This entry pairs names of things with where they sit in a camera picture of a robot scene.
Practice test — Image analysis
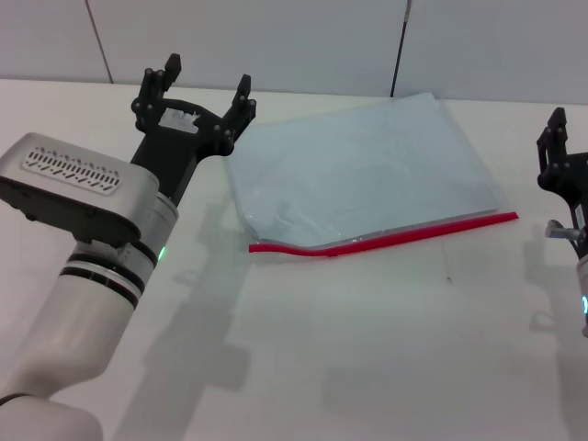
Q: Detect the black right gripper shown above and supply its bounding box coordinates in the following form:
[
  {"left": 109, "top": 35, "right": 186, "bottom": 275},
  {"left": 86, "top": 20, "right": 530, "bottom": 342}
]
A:
[{"left": 536, "top": 107, "right": 588, "bottom": 258}]

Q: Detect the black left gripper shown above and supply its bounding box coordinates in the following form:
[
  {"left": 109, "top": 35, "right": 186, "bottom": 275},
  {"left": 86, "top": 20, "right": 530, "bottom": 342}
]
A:
[{"left": 130, "top": 53, "right": 257, "bottom": 204}]

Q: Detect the clear document bag red zipper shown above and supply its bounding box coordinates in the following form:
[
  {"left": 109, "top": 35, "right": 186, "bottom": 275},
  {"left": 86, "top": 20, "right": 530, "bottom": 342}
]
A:
[{"left": 225, "top": 91, "right": 520, "bottom": 261}]

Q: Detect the silver right arm cable connector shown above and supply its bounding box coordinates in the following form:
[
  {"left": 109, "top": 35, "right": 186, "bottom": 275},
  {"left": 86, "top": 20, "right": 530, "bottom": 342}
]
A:
[{"left": 545, "top": 219, "right": 579, "bottom": 241}]

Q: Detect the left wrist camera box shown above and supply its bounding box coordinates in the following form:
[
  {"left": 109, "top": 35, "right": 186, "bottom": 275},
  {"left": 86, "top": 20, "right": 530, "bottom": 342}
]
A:
[{"left": 0, "top": 131, "right": 161, "bottom": 247}]

